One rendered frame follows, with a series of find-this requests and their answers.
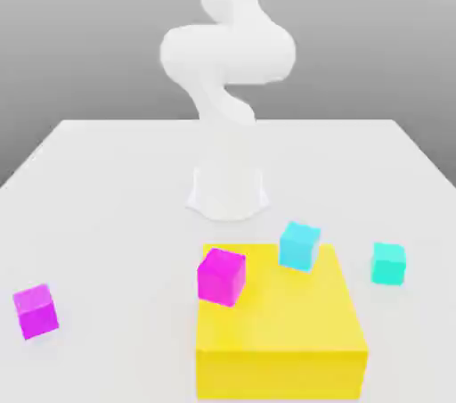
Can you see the small turquoise cube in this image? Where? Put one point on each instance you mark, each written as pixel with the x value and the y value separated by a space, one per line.
pixel 388 265

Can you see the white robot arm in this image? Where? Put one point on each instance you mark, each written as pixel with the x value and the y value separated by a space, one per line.
pixel 228 53

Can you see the small cyan cube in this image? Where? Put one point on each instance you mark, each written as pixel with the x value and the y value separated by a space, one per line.
pixel 298 248

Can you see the large yellow box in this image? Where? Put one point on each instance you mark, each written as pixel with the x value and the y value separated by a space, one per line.
pixel 281 331

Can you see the small magenta cube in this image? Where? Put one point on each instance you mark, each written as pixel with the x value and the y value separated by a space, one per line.
pixel 221 278
pixel 35 314

